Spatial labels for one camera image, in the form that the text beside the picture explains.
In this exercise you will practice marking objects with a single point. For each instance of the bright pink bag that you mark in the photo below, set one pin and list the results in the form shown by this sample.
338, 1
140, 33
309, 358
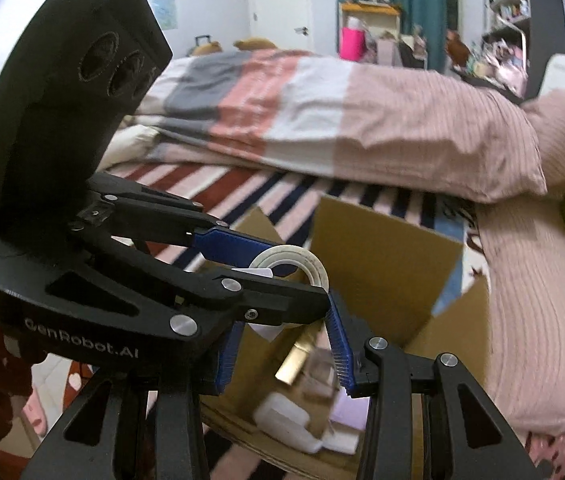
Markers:
351, 42

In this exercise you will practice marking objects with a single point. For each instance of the yellow white shelf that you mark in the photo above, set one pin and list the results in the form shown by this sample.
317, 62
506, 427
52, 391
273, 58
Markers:
370, 10

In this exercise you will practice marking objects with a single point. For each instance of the cream fluffy blanket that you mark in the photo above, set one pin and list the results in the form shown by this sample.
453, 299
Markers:
130, 147

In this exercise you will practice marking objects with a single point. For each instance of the white earbuds case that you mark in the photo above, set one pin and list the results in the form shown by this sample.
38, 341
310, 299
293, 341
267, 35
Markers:
282, 417

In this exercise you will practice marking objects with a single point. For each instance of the blue wall poster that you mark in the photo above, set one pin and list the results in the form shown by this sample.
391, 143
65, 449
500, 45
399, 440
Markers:
165, 12

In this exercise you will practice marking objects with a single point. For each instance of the polka dot bed sheet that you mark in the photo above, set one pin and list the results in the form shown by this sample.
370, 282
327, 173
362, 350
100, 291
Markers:
557, 447

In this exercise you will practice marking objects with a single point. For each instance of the gold stick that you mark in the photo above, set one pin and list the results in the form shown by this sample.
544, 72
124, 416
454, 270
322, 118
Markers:
296, 357

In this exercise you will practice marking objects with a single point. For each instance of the brown cardboard box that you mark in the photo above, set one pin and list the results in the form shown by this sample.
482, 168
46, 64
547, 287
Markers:
387, 260

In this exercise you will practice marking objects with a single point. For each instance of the dark tall bookshelf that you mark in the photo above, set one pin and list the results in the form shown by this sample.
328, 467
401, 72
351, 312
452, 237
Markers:
507, 10

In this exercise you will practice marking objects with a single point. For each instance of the white door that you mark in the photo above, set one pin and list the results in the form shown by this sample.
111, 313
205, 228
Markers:
280, 5

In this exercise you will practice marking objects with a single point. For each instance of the brown plush toy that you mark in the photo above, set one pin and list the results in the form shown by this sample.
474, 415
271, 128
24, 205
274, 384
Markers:
255, 44
210, 49

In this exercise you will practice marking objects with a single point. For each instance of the teal curtain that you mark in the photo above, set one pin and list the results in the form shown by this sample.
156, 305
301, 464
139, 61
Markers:
417, 5

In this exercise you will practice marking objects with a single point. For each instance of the dark suitcase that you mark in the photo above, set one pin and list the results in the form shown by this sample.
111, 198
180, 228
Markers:
202, 42

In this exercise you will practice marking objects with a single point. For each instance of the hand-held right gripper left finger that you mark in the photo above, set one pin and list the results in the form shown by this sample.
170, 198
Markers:
230, 360

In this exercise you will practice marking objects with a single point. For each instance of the brown plush animal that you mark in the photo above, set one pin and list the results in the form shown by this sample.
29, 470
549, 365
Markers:
457, 50

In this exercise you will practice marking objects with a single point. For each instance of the light purple box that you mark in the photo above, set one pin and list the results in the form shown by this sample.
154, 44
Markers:
348, 412

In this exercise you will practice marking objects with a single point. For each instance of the clear tape roll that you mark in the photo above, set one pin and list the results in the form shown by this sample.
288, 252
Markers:
307, 260

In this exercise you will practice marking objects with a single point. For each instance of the striped pink grey duvet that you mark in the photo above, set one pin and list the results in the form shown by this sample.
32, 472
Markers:
302, 110

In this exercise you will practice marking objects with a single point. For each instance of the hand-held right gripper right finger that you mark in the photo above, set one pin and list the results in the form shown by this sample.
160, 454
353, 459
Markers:
342, 355

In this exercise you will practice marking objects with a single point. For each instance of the pink striped quilt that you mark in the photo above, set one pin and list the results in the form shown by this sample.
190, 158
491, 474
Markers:
537, 310

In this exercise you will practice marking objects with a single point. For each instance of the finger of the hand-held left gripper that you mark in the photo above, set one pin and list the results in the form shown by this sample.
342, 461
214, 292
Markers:
282, 302
232, 245

